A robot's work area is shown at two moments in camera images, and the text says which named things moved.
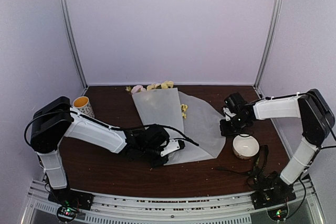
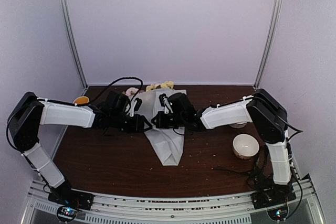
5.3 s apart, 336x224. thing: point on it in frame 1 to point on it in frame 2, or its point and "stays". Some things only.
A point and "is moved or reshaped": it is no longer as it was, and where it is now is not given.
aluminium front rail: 173,208 stays
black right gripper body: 236,126 to 168,123
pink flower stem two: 136,89 is moved or reshaped
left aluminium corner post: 70,28 stays
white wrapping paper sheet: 202,131 is moved or reshaped
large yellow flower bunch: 165,85 stays
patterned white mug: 82,103 stays
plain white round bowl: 245,147 stays
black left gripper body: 155,163 to 136,127
